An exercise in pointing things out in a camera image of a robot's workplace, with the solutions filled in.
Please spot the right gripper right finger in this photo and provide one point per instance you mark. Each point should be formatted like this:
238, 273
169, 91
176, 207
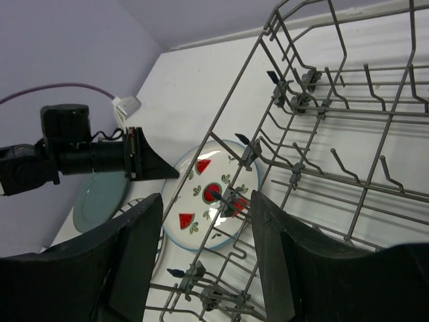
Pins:
309, 276

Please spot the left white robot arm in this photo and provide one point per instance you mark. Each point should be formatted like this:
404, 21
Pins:
69, 147

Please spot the plain teal plate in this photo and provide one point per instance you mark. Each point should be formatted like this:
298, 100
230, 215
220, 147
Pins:
99, 199

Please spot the watermelon pattern plate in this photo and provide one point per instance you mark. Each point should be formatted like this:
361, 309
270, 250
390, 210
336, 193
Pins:
194, 209

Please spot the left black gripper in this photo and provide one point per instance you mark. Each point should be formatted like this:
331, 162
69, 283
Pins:
133, 155

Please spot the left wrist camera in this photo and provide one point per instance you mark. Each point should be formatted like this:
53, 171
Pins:
124, 108

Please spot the grey wire dish rack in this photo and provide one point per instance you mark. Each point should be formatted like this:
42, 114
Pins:
334, 111

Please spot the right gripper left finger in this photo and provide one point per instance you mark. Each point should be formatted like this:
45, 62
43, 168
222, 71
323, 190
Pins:
101, 275

